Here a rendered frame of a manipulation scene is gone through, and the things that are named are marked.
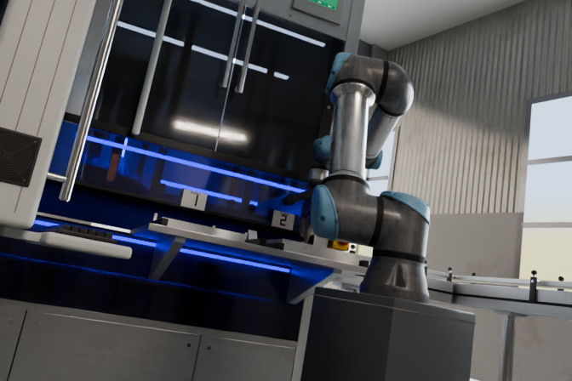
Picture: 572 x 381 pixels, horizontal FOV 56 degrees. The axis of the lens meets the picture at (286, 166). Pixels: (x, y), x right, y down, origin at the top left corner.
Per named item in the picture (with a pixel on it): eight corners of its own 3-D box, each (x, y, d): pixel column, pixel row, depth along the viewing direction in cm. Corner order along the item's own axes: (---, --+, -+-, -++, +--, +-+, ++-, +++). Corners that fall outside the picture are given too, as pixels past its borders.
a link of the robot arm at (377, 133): (430, 59, 143) (378, 150, 186) (389, 51, 142) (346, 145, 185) (429, 94, 137) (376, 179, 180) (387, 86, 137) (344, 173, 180)
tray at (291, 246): (246, 251, 188) (248, 241, 189) (313, 264, 197) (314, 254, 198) (281, 250, 157) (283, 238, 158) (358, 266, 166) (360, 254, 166)
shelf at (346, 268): (128, 235, 186) (130, 230, 186) (311, 271, 209) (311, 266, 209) (147, 230, 142) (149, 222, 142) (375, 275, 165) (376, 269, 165)
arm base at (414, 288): (443, 307, 116) (448, 261, 118) (394, 298, 108) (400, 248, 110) (391, 299, 128) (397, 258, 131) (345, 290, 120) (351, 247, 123)
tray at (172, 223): (145, 232, 188) (146, 223, 188) (215, 247, 196) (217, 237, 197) (160, 228, 156) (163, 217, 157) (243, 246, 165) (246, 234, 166)
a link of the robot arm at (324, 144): (353, 138, 174) (346, 146, 185) (319, 131, 174) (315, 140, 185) (350, 161, 173) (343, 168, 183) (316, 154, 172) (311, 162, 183)
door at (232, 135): (215, 151, 195) (246, 7, 208) (321, 179, 209) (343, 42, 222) (215, 151, 194) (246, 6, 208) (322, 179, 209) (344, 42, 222)
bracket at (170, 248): (147, 278, 178) (157, 240, 181) (157, 280, 179) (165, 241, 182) (164, 283, 147) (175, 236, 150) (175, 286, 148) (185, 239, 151)
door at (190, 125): (80, 116, 179) (122, -37, 193) (214, 151, 195) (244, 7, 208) (81, 116, 179) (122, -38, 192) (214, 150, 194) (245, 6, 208)
